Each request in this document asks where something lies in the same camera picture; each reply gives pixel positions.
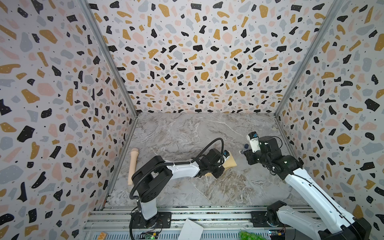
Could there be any blue white glue stick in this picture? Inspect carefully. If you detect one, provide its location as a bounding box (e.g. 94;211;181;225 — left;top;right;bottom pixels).
247;132;260;153

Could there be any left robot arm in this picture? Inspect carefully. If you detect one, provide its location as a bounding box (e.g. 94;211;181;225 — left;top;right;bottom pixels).
130;149;231;221

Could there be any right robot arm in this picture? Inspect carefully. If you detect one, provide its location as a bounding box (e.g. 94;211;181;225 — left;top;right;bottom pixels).
242;132;372;240

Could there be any white paper sheet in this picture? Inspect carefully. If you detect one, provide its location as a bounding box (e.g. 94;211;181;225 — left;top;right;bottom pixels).
178;219;204;240

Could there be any green plastic object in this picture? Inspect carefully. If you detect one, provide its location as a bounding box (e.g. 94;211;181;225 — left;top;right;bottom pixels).
239;231;266;240

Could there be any wooden roller pin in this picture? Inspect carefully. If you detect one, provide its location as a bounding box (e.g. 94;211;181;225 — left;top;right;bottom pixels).
128;148;139;186

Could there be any right circuit board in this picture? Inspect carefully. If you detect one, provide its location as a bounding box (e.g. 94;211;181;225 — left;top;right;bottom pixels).
269;230;286;240

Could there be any small circuit board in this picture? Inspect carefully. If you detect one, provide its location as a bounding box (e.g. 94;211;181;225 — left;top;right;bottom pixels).
138;231;160;240

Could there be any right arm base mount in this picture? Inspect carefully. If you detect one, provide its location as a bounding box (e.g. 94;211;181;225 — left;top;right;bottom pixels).
250;211;292;228

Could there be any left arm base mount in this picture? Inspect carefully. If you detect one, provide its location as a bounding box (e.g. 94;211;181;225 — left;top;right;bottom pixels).
130;211;172;229

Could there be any black corrugated cable conduit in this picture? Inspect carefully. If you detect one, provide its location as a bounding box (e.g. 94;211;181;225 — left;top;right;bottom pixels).
128;137;225;240

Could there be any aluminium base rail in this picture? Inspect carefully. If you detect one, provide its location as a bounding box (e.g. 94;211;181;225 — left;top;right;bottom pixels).
82;205;334;240

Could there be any left aluminium corner post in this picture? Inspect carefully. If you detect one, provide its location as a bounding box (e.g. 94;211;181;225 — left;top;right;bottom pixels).
76;0;139;118

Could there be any aluminium corner post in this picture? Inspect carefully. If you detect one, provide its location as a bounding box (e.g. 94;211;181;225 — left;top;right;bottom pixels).
274;0;346;118
76;0;139;118

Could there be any right aluminium corner post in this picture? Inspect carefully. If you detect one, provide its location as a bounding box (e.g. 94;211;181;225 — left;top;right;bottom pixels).
274;0;346;118

